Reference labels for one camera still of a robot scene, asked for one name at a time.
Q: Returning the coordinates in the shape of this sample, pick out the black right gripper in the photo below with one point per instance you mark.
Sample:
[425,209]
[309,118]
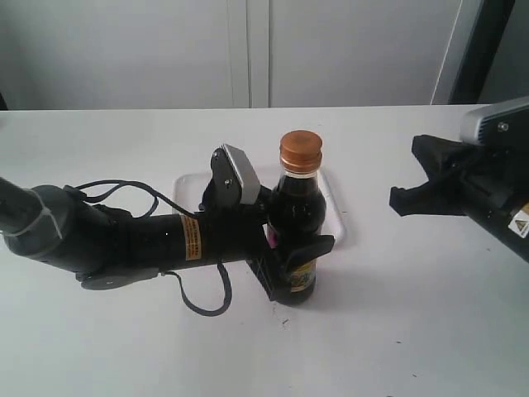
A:
[489,170]

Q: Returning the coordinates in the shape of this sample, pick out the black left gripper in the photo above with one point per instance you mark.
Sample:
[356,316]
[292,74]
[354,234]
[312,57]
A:
[237,233]

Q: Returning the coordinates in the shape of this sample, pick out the dark soy sauce bottle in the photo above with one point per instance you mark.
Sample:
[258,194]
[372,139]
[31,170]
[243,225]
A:
[297,206]

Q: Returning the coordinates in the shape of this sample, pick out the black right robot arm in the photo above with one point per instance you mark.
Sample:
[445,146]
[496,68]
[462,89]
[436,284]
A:
[510,229]

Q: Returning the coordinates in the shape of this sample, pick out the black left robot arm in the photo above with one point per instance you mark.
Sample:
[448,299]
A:
[108,248]

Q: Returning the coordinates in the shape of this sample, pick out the white rectangular plastic tray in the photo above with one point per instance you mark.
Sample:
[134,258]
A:
[330,198]

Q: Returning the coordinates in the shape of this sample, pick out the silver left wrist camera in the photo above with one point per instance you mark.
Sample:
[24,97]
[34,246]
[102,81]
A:
[234,178]

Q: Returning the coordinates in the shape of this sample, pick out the dark door frame post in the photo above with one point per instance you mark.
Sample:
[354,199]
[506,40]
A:
[482,46]

